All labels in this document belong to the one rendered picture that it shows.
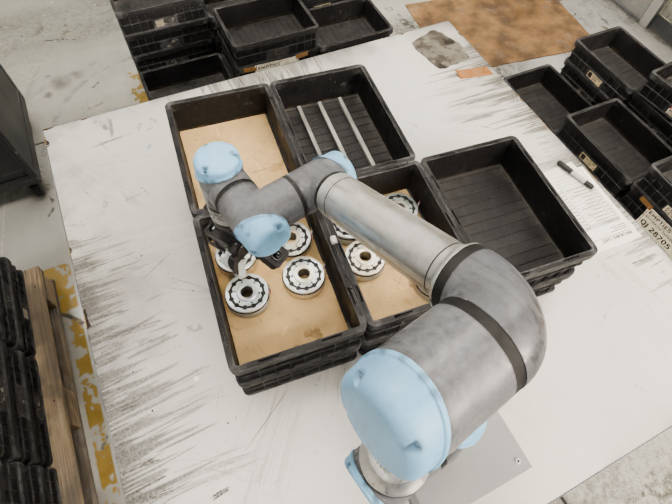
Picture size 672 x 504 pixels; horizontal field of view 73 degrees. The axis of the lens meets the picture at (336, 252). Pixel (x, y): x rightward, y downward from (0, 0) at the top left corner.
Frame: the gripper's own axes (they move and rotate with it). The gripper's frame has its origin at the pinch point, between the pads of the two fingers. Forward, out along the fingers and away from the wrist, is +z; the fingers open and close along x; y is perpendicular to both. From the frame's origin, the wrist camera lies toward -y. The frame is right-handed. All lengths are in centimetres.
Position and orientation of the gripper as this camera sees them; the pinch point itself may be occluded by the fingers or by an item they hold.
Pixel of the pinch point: (251, 267)
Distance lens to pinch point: 102.0
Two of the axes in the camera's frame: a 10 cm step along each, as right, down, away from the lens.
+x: -5.2, 7.3, -4.4
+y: -8.5, -4.7, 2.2
